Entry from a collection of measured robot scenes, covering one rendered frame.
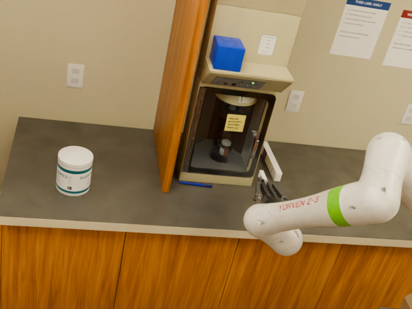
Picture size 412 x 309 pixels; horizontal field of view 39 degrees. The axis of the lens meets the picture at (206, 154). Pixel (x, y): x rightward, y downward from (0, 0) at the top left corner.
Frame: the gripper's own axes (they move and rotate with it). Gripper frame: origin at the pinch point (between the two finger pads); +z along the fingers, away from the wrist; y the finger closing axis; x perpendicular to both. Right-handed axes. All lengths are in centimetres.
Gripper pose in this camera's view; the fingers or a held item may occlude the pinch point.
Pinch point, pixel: (262, 178)
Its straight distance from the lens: 221.6
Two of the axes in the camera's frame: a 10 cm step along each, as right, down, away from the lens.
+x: -2.2, 8.3, 5.1
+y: -9.6, -1.1, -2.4
